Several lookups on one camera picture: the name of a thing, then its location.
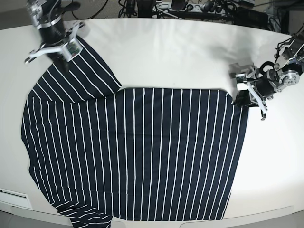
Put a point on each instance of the navy white striped T-shirt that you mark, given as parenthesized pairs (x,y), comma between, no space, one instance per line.
(98,151)

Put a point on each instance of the white label sticker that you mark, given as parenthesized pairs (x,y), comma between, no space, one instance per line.
(15,199)

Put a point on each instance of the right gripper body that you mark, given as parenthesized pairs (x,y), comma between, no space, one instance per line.
(53,34)

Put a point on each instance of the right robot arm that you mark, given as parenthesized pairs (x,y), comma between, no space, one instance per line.
(49,10)

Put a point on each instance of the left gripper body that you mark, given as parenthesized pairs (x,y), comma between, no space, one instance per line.
(264,87)

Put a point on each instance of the black equipment box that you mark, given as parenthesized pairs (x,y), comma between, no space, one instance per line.
(250,18)

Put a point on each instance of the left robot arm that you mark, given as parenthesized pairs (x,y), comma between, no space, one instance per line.
(288,66)

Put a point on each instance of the white power strip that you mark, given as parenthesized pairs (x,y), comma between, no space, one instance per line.
(209,8)

